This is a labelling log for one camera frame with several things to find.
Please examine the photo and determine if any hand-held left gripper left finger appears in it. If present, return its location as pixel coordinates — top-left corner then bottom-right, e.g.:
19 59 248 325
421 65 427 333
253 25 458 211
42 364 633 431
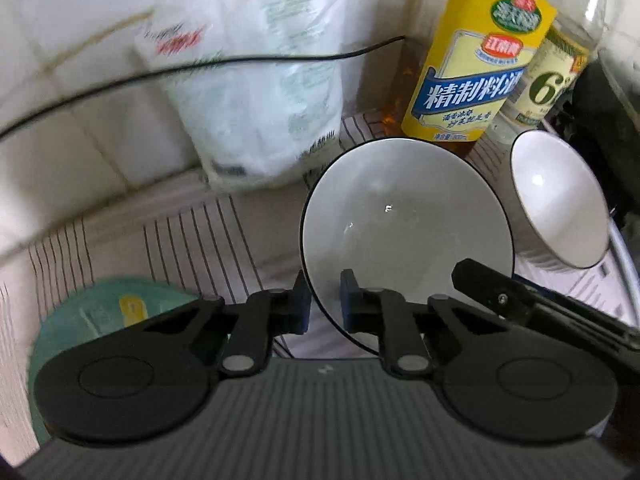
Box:
142 270 312 377

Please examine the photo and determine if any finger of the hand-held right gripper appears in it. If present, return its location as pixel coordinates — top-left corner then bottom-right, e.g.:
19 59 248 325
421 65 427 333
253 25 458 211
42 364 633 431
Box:
451 258 640 351

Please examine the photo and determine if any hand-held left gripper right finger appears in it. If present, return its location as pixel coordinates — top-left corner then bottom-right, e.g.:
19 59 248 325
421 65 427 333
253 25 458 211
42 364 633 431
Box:
340 269 511 378

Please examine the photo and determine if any white bowl with dark rim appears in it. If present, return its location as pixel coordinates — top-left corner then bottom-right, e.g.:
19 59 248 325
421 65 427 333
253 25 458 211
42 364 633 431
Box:
299 137 516 357
509 129 611 269

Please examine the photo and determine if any teal fried egg plate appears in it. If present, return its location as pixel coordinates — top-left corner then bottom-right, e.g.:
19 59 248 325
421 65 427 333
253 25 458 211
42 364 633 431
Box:
29 275 202 443

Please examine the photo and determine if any striped tablecloth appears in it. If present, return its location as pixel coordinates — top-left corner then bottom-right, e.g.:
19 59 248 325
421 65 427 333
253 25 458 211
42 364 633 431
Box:
0 110 640 363

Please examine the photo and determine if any clear vinegar bottle yellow cap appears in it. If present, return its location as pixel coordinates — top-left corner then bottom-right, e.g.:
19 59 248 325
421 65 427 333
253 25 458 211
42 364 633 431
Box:
486 0 610 144

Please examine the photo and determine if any white plastic salt bag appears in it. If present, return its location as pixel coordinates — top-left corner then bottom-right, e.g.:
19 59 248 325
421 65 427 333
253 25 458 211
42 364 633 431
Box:
134 0 349 192

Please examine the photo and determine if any dark wok with lid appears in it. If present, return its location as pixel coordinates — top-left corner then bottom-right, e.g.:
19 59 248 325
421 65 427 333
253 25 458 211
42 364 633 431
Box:
544 49 640 213

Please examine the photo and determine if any yellow label cooking wine bottle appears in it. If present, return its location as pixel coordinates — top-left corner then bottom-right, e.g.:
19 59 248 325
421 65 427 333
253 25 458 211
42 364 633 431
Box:
382 0 559 154

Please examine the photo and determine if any black adapter cable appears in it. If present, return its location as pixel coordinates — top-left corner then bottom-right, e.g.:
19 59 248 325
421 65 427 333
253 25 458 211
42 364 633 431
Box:
0 35 407 140

